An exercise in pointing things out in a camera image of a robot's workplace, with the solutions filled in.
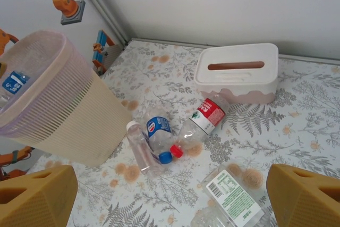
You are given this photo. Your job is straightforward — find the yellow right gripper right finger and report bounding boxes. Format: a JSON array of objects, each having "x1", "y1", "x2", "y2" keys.
[{"x1": 266, "y1": 164, "x2": 340, "y2": 227}]

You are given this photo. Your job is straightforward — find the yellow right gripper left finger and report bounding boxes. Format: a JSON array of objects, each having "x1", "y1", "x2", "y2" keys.
[{"x1": 0, "y1": 165, "x2": 79, "y2": 227}]

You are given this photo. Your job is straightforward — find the water bottle dark blue label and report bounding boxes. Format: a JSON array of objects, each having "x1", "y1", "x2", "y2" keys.
[{"x1": 1, "y1": 70, "x2": 30, "y2": 96}]

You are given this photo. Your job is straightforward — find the pink beige mesh bin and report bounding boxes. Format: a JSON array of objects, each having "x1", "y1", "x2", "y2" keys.
[{"x1": 0, "y1": 30, "x2": 133, "y2": 168}]

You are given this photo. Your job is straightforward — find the square bottle green white label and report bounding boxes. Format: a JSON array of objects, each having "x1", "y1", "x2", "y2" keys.
[{"x1": 190, "y1": 168, "x2": 269, "y2": 227}]

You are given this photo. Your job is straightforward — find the slim clear bottle white cap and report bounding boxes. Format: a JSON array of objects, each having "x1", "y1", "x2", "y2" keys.
[{"x1": 126, "y1": 120, "x2": 163, "y2": 176}]

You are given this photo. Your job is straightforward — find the clear bottle red white label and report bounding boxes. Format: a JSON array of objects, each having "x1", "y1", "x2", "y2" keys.
[{"x1": 169, "y1": 93, "x2": 231, "y2": 158}]

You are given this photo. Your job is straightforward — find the clear bottle blue round logo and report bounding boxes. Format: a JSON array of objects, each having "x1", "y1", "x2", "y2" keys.
[{"x1": 145, "y1": 106, "x2": 176, "y2": 164}]

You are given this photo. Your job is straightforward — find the floral table mat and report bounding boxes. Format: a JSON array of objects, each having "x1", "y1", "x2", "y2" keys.
[{"x1": 26, "y1": 39, "x2": 340, "y2": 227}]

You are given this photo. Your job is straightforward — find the blue orange conveyor sticker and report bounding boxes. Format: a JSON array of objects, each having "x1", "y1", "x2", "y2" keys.
[{"x1": 92, "y1": 29, "x2": 122, "y2": 75}]

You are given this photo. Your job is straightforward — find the white pink tissue box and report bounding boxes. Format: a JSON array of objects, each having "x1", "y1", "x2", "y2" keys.
[{"x1": 193, "y1": 43, "x2": 279, "y2": 105}]

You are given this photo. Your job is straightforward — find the orange curved wall sticker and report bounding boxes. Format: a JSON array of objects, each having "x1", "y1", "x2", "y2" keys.
[{"x1": 0, "y1": 29, "x2": 20, "y2": 57}]

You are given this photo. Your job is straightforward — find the aluminium corner post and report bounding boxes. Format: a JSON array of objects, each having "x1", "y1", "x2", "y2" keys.
[{"x1": 68, "y1": 0, "x2": 131, "y2": 49}]

